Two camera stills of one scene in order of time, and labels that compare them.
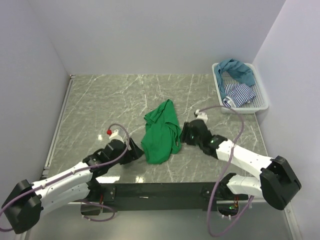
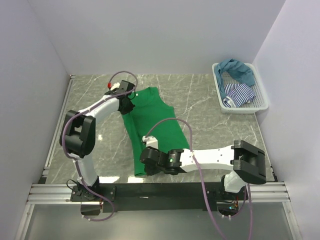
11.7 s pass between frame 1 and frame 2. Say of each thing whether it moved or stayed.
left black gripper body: moved
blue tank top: stayed
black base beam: stayed
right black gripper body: moved
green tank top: moved
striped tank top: stayed
